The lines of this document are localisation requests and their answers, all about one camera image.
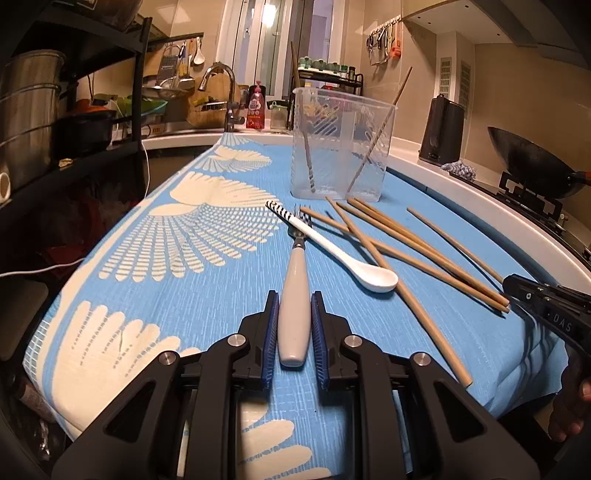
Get person's right hand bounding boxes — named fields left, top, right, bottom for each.
left=549, top=369, right=591, bottom=444

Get black spice rack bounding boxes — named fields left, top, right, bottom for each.
left=295, top=55, right=363, bottom=93

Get large steel pot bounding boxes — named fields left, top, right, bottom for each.
left=0, top=50, right=68, bottom=190

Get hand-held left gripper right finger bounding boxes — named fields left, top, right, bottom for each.
left=311, top=291, right=541, bottom=480

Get black wok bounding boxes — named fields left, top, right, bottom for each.
left=487, top=126, right=591, bottom=200

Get small green lidded jar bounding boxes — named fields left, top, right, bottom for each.
left=269, top=99, right=289, bottom=131

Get wooden chopstick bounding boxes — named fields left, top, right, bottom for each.
left=346, top=66, right=413, bottom=192
left=407, top=207, right=505, bottom=283
left=290, top=41, right=317, bottom=193
left=355, top=198, right=504, bottom=298
left=347, top=198, right=511, bottom=306
left=325, top=196, right=473, bottom=387
left=300, top=206, right=510, bottom=315

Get black wok stand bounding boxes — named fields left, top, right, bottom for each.
left=501, top=171, right=566, bottom=222

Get wooden cutting board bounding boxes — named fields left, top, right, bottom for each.
left=187, top=71, right=236, bottom=130

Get steel bowl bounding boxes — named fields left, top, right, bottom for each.
left=142, top=76, right=195, bottom=100

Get green plastic basin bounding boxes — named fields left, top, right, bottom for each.
left=129, top=95, right=168, bottom=118

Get white cable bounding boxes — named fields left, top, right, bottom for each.
left=0, top=99, right=153, bottom=278

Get white wall vent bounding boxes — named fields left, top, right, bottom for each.
left=438, top=56, right=452, bottom=97
left=458, top=60, right=472, bottom=112

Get white framed window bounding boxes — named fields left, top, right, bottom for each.
left=217, top=0, right=365, bottom=134

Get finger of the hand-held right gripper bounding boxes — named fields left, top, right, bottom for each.
left=502, top=273, right=555, bottom=324

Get knitted dish cloth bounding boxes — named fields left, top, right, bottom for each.
left=441, top=159, right=476, bottom=178

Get metal grater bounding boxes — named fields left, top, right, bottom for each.
left=158, top=44, right=178, bottom=79

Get chrome kitchen faucet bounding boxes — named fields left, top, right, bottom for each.
left=198, top=64, right=245, bottom=133

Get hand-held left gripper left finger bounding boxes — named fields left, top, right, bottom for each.
left=51, top=291, right=282, bottom=480

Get red dish soap bottle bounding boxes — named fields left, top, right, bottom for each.
left=246, top=82, right=267, bottom=130

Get white handled metal fork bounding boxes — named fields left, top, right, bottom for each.
left=277, top=204, right=312, bottom=367

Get black gas stove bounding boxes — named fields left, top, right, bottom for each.
left=462, top=175, right=591, bottom=271

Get white spoon with striped handle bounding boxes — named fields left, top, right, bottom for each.
left=265, top=200, right=399, bottom=293

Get range hood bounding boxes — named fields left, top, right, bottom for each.
left=402, top=0, right=591, bottom=58

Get clear plastic container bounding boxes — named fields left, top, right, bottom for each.
left=290, top=86, right=399, bottom=202

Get hanging kitchen tools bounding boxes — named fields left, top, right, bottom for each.
left=366, top=16, right=402, bottom=66

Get black metal shelf rack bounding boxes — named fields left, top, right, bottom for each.
left=0, top=0, right=204, bottom=241

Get blue white printed cloth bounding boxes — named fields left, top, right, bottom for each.
left=23, top=130, right=568, bottom=480

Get black cooking pot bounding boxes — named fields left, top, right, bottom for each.
left=55, top=108, right=118, bottom=158

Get black electric kettle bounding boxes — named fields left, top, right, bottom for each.
left=418, top=93, right=466, bottom=166

